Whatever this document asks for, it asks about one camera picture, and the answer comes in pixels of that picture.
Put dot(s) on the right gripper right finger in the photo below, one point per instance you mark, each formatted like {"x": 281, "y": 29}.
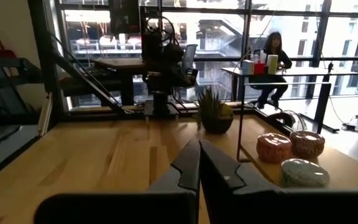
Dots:
{"x": 259, "y": 208}

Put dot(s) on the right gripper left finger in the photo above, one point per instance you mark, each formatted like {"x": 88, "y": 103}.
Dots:
{"x": 135, "y": 208}

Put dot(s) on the teal patterned bowl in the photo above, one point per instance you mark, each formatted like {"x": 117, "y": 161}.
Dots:
{"x": 304, "y": 175}

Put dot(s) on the red patterned bowl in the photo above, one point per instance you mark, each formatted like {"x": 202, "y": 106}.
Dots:
{"x": 273, "y": 151}

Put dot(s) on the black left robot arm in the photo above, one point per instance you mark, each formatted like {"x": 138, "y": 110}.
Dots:
{"x": 160, "y": 56}

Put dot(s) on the grey office chair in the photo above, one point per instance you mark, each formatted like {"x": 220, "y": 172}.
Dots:
{"x": 190, "y": 56}

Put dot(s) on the brown wooden desk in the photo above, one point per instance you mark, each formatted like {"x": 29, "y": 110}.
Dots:
{"x": 120, "y": 65}

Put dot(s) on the green plant in black pot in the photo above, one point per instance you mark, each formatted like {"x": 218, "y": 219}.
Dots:
{"x": 216, "y": 124}

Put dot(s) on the light blue box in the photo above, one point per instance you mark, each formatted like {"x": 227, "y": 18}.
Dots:
{"x": 248, "y": 68}

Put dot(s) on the red container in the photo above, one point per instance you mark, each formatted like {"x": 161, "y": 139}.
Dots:
{"x": 259, "y": 69}

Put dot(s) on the cream cylindrical container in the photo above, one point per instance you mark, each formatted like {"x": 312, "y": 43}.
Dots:
{"x": 272, "y": 64}

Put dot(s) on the black floor fan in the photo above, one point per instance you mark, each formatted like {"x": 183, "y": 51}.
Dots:
{"x": 300, "y": 121}

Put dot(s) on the person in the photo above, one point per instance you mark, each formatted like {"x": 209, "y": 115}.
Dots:
{"x": 273, "y": 53}

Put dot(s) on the silver aluminium extrusion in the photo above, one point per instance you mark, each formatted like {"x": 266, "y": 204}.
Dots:
{"x": 46, "y": 115}

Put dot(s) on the black metal rack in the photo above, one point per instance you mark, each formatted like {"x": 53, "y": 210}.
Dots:
{"x": 5, "y": 93}

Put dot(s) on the red dustpan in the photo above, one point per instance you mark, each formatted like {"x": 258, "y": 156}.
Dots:
{"x": 5, "y": 53}

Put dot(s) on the thin black metal frame stand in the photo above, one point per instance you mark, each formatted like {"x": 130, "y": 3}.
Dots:
{"x": 240, "y": 124}

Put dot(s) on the black arched bracket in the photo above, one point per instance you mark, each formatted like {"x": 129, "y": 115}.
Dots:
{"x": 280, "y": 114}

